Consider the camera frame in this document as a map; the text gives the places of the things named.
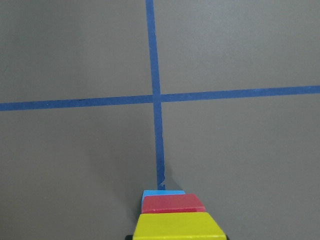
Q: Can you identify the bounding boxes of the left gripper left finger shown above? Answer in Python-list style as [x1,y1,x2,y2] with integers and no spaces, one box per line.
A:
[124,235,133,240]

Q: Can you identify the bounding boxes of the blue block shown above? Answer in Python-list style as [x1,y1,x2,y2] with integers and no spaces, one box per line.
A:
[141,190,185,207]

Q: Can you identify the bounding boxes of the yellow block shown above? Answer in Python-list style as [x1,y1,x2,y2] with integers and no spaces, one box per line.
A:
[132,212,227,240]

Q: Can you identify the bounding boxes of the red block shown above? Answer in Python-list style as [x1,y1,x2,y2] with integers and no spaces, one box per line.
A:
[141,193,206,214]

